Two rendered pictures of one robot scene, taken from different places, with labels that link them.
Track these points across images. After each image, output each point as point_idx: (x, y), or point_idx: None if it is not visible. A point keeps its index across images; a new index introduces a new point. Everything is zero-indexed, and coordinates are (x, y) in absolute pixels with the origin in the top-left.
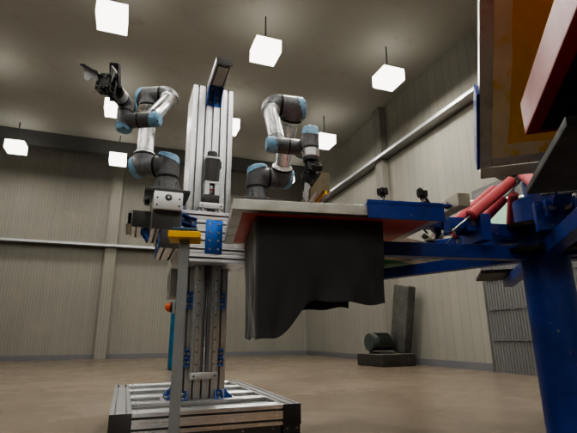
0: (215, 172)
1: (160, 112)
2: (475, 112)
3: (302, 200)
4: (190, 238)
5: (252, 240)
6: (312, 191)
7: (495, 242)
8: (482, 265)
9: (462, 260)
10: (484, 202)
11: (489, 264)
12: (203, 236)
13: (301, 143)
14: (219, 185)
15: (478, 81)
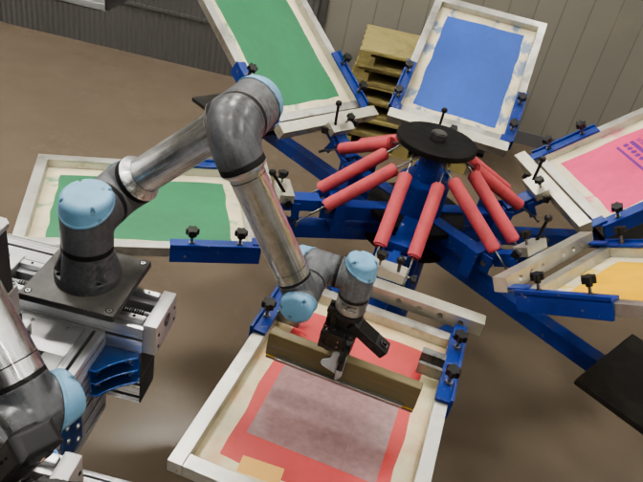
0: (9, 267)
1: (37, 349)
2: (584, 309)
3: (295, 345)
4: None
5: None
6: (364, 377)
7: (369, 218)
8: (345, 238)
9: (321, 230)
10: (427, 237)
11: (353, 238)
12: (57, 447)
13: (344, 288)
14: (17, 290)
15: (625, 311)
